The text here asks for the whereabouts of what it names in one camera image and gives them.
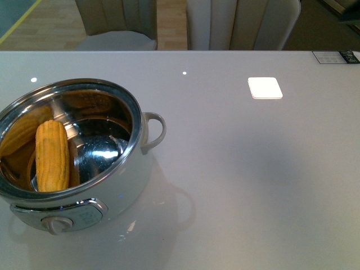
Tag yellow corn cob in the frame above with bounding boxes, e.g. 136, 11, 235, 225
35, 120, 69, 192

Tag white electric cooking pot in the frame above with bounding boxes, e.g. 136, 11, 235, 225
1, 79, 167, 235

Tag beige chair right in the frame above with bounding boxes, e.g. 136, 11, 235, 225
186, 0, 301, 51

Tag beige chair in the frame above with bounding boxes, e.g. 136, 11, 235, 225
75, 0, 158, 51
186, 0, 301, 51

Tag beige chair left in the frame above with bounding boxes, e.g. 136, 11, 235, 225
75, 0, 158, 51

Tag label sticker on table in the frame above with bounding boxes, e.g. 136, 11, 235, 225
312, 50, 359, 64

